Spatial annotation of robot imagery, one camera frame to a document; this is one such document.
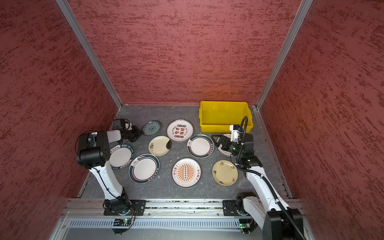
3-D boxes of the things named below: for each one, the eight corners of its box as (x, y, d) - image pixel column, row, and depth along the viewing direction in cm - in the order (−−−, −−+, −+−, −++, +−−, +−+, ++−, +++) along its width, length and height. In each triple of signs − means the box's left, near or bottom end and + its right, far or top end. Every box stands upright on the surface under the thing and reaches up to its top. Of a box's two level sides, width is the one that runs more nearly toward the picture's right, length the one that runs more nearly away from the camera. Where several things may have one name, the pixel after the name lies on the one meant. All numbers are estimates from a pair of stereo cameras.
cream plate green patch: (147, 156, 95) (146, 154, 93) (151, 137, 104) (150, 135, 102) (169, 156, 95) (169, 154, 93) (172, 137, 104) (171, 135, 102)
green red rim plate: (126, 183, 84) (124, 182, 82) (134, 155, 95) (133, 153, 93) (156, 183, 84) (156, 182, 82) (161, 155, 95) (160, 153, 94)
